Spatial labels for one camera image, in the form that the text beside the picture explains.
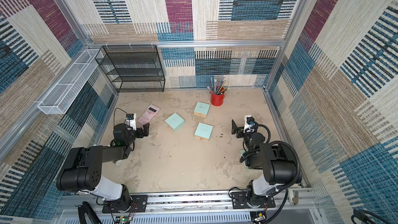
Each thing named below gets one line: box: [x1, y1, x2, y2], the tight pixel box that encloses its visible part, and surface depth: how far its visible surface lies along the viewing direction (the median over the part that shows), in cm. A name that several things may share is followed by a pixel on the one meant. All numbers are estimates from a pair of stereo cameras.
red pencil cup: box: [209, 90, 225, 107], surface depth 112 cm
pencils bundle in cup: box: [207, 77, 231, 95], surface depth 108 cm
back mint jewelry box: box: [193, 101, 211, 118], surface depth 107 cm
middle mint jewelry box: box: [193, 122, 214, 142], surface depth 96 cm
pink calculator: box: [137, 103, 161, 125], surface depth 107 cm
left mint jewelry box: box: [164, 112, 186, 132], surface depth 101 cm
